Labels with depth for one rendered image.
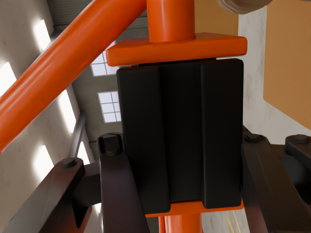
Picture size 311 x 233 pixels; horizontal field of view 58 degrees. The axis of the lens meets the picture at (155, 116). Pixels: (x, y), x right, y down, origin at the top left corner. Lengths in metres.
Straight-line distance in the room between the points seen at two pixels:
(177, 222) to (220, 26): 1.85
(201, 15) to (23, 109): 1.81
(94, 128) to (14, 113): 10.77
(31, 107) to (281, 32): 0.26
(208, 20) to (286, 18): 1.64
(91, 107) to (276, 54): 10.07
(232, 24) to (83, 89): 8.35
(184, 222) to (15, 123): 0.11
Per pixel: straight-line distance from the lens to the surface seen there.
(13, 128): 0.18
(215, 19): 1.96
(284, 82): 0.33
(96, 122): 10.74
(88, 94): 10.05
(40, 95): 0.16
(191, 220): 0.16
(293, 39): 0.31
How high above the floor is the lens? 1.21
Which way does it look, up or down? level
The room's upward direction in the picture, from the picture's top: 96 degrees counter-clockwise
